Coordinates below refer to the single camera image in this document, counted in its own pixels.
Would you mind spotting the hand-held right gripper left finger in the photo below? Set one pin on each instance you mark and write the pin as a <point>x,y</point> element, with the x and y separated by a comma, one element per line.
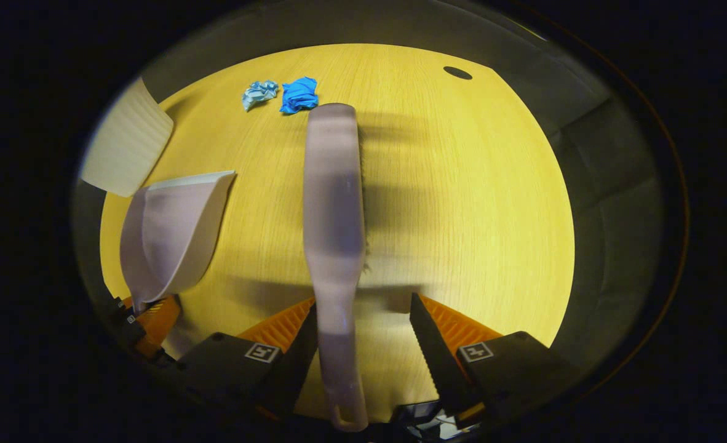
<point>293,363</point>

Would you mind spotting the pale pink dustpan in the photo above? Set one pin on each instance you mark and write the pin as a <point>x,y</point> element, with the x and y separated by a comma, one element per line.
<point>173,234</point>

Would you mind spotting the pale pink small broom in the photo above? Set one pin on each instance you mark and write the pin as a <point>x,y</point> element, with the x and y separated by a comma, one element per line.
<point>334,203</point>

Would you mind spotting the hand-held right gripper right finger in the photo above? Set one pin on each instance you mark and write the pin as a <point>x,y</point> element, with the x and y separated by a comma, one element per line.
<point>437,357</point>

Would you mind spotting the black round desk grommet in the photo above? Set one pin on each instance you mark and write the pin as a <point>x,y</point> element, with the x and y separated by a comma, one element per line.
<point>457,72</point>

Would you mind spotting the white ribbed garbage bin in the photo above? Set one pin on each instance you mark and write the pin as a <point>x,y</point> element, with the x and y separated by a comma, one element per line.
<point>127,141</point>

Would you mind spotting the light blue paper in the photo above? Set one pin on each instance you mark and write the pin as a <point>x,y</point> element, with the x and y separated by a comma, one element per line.
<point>259,92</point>

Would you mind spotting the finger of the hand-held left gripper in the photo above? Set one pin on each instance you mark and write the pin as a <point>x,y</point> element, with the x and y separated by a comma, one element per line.
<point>157,320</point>
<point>123,317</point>

